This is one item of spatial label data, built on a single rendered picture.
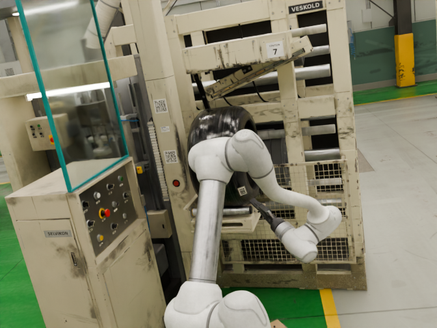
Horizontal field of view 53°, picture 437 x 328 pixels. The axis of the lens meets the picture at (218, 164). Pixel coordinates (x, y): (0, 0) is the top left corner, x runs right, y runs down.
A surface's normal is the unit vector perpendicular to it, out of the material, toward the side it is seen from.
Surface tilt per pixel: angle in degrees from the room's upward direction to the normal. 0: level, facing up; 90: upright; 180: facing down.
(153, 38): 90
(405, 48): 90
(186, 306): 52
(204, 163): 60
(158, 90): 90
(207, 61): 90
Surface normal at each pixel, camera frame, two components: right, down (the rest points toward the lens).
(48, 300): -0.28, 0.31
